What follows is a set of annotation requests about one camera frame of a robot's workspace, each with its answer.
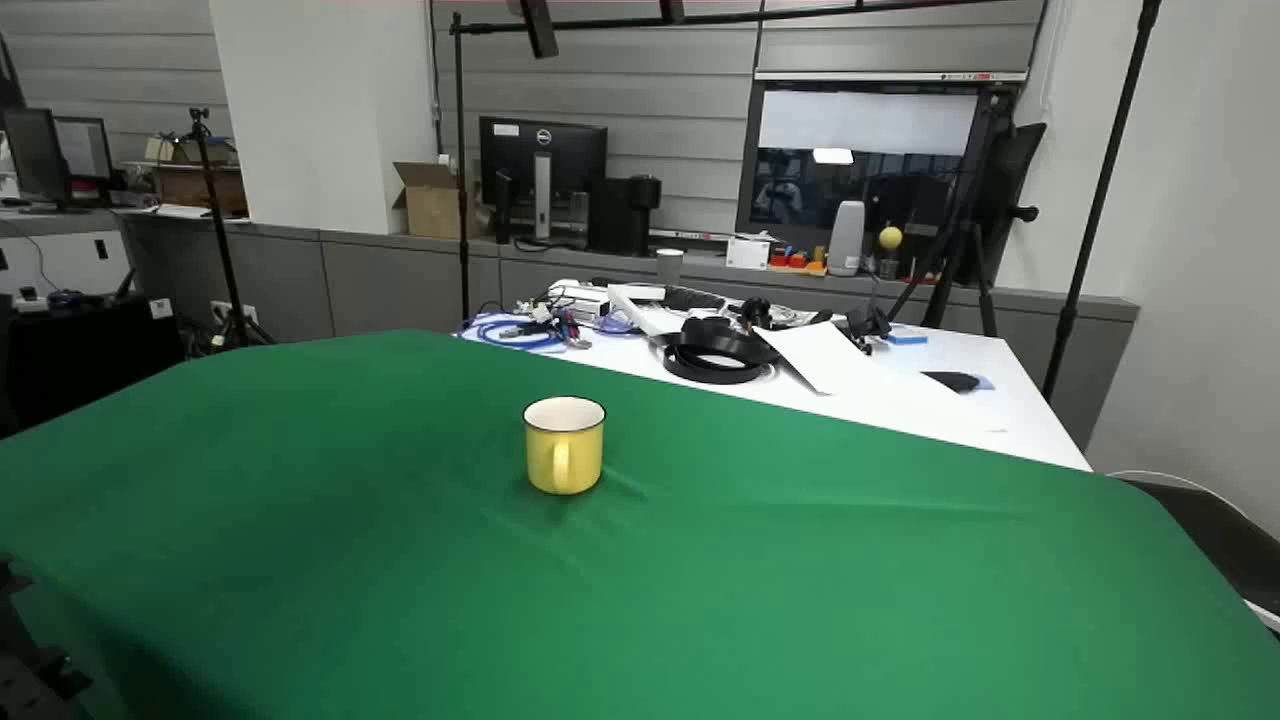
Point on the yellow enamel mug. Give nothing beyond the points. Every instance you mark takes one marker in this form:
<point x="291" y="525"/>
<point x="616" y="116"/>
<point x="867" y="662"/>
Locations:
<point x="564" y="460"/>

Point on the black desktop box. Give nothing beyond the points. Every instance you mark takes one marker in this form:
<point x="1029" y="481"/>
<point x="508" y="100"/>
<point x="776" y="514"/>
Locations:
<point x="621" y="214"/>

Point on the small white box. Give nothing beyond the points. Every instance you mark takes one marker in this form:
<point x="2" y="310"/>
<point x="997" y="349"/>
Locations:
<point x="751" y="253"/>

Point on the white paper sheet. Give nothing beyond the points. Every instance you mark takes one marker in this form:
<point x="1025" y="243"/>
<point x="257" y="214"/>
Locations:
<point x="820" y="354"/>

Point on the orange red small items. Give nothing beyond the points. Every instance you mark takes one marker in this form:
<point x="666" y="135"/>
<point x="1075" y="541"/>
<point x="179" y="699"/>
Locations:
<point x="799" y="263"/>

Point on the black computer monitor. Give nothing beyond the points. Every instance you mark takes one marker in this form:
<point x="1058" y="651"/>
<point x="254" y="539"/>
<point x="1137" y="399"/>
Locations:
<point x="543" y="162"/>

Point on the white upright speaker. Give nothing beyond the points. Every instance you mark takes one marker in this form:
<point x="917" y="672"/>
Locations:
<point x="844" y="243"/>

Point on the tall black pole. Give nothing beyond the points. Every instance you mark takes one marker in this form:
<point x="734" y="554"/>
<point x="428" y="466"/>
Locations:
<point x="461" y="173"/>

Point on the green table cloth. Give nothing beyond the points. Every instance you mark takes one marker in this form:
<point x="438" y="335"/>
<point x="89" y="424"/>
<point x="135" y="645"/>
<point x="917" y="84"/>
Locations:
<point x="747" y="600"/>

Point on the open cardboard box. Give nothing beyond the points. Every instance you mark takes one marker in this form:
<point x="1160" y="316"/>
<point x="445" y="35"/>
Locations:
<point x="435" y="203"/>

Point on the yellow ball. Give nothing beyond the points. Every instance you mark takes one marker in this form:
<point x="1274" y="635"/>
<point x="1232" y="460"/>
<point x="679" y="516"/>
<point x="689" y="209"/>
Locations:
<point x="890" y="237"/>

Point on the dark glass window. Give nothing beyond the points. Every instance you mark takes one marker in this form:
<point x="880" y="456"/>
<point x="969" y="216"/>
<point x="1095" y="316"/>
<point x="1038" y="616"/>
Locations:
<point x="867" y="167"/>

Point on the black computer mouse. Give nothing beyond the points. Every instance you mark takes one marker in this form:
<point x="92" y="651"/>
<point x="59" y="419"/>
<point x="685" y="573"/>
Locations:
<point x="954" y="383"/>

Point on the thin black stand pole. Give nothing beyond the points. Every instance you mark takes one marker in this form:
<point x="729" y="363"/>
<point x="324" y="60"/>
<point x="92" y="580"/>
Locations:
<point x="1100" y="203"/>

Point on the black low cabinet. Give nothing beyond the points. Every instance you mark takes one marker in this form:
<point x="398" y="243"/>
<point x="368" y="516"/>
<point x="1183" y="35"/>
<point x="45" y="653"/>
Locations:
<point x="81" y="354"/>

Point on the black chair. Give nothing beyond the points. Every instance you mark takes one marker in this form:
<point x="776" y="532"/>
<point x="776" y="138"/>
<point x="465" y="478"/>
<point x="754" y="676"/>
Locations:
<point x="1222" y="532"/>

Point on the dark monitor on desk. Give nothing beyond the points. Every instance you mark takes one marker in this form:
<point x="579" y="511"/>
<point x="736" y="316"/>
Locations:
<point x="34" y="153"/>

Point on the black tripod with camera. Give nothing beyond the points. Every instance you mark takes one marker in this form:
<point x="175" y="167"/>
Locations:
<point x="222" y="243"/>

